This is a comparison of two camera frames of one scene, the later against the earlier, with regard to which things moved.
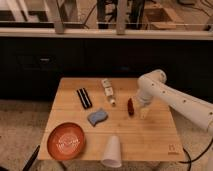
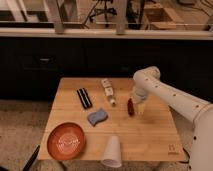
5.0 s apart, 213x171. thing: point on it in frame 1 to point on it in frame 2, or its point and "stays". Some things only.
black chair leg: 32,159 stays
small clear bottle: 109,91 stays
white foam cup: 112,155 stays
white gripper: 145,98 to 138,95
